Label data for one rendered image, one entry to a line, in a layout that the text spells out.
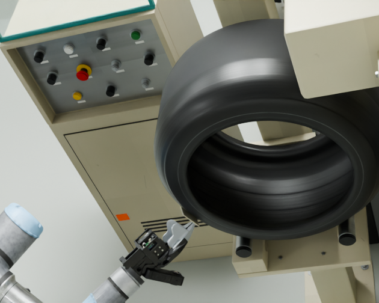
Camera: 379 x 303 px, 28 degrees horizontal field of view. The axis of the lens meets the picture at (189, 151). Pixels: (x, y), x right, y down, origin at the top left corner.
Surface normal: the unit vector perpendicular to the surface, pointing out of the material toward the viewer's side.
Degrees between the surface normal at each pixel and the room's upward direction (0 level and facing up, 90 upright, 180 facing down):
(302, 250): 0
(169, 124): 58
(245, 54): 3
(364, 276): 0
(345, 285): 90
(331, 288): 90
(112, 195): 90
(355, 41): 90
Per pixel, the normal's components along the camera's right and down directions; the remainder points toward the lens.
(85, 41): -0.09, 0.72
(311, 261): -0.31, -0.67
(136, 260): 0.38, 0.22
